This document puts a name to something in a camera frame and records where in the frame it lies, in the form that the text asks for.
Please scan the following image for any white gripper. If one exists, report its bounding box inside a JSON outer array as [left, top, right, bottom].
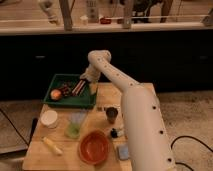
[[80, 67, 99, 94]]

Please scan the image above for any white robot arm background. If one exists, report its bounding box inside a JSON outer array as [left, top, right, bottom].
[[38, 0, 59, 25]]

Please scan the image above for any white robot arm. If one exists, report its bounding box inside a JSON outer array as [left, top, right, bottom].
[[81, 50, 177, 171]]

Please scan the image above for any green plastic tray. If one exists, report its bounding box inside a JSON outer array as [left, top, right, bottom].
[[43, 74, 97, 109]]

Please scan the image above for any dark red toy item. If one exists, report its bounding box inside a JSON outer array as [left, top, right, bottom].
[[59, 82, 72, 97]]

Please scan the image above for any dark metal cup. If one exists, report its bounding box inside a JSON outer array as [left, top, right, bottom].
[[106, 107, 118, 124]]

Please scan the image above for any clear green plastic cup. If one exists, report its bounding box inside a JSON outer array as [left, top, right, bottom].
[[65, 112, 87, 139]]

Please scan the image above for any orange round fruit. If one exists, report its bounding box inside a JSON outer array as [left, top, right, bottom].
[[50, 89, 62, 100]]

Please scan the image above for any black white small object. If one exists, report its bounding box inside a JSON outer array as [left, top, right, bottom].
[[110, 128, 124, 138]]

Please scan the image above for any white paper cup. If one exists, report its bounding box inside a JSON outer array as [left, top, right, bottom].
[[40, 110, 58, 128]]

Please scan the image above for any orange plastic bowl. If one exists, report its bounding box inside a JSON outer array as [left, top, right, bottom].
[[78, 130, 110, 165]]

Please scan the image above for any red object on shelf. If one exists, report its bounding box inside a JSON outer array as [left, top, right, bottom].
[[100, 17, 112, 24]]

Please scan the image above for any blue grey sponge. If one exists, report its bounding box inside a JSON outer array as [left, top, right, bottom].
[[117, 144, 129, 160]]

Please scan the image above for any yellow banana toy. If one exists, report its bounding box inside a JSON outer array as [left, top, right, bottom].
[[42, 137, 63, 155]]

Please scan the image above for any white power strip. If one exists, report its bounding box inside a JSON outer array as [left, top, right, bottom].
[[86, 0, 99, 23]]

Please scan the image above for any black cable left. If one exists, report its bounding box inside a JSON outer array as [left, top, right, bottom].
[[0, 108, 30, 147]]

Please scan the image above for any black cable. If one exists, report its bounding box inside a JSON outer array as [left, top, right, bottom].
[[170, 134, 213, 171], [0, 108, 30, 147]]

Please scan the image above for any black cable right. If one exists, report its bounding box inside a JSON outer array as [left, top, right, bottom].
[[170, 134, 213, 171]]

